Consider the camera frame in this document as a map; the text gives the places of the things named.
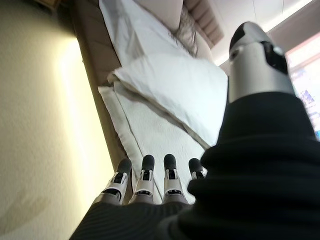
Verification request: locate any bright window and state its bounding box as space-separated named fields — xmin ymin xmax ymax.
xmin=284 ymin=33 xmax=320 ymax=141

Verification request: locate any white bed sheet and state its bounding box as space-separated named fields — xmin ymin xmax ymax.
xmin=98 ymin=0 xmax=198 ymax=76

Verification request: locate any beige pillow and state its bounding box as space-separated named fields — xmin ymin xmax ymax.
xmin=136 ymin=0 xmax=187 ymax=30

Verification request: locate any grey furry cushion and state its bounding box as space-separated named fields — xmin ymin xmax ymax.
xmin=167 ymin=6 xmax=199 ymax=55

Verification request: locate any white pillow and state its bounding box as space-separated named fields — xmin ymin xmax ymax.
xmin=107 ymin=51 xmax=230 ymax=147

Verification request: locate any white quilted bedspread beige trim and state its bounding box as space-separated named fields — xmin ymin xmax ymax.
xmin=97 ymin=79 xmax=213 ymax=205

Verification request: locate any brown upholstered bed frame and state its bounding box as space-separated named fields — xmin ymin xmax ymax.
xmin=71 ymin=0 xmax=132 ymax=161

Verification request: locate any beige tufted headboard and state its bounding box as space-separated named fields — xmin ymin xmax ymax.
xmin=183 ymin=0 xmax=225 ymax=48

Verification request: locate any right robot hand black palm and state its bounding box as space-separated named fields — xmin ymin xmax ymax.
xmin=68 ymin=21 xmax=320 ymax=240

